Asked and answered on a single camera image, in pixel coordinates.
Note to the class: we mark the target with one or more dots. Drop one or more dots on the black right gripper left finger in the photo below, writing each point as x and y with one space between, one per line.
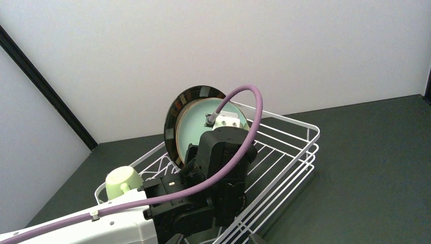
175 239

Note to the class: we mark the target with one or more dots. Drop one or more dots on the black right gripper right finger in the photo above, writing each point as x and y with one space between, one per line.
256 239

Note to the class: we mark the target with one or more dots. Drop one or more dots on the cream mug green handle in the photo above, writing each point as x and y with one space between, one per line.
121 180

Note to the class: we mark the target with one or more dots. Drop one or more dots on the dark striped plate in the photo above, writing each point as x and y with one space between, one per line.
180 104

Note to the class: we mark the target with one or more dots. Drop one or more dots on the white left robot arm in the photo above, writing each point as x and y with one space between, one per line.
204 160

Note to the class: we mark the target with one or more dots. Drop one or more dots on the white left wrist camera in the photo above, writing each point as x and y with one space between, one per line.
227 119

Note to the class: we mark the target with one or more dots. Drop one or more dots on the black right frame post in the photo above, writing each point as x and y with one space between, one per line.
427 94

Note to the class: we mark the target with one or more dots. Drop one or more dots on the black frame post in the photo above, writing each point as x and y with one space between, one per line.
427 94
39 81

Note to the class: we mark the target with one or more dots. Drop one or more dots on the black left frame post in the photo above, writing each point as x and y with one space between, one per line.
39 81

